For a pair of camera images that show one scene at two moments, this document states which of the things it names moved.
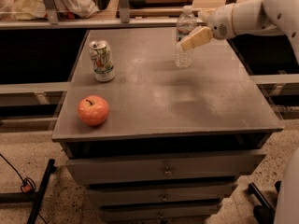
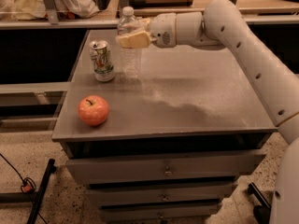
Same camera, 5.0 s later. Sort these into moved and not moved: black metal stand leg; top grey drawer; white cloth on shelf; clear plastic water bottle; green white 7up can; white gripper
Moved: clear plastic water bottle; white gripper
Not moved: white cloth on shelf; black metal stand leg; green white 7up can; top grey drawer
